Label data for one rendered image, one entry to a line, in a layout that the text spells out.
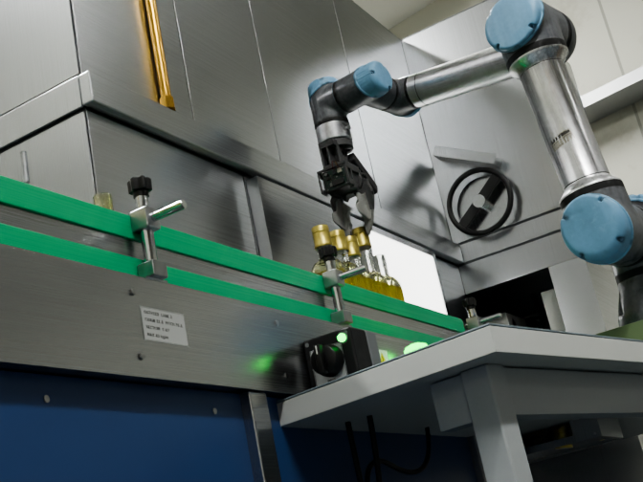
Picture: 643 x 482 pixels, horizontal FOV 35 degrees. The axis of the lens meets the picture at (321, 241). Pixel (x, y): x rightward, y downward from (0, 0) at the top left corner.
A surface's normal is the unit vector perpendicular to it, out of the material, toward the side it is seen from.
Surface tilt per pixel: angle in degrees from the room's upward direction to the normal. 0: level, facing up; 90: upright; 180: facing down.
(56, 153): 90
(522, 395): 90
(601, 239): 100
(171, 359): 90
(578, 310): 90
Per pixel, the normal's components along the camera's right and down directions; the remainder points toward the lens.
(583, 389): 0.73, -0.36
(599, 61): -0.65, -0.12
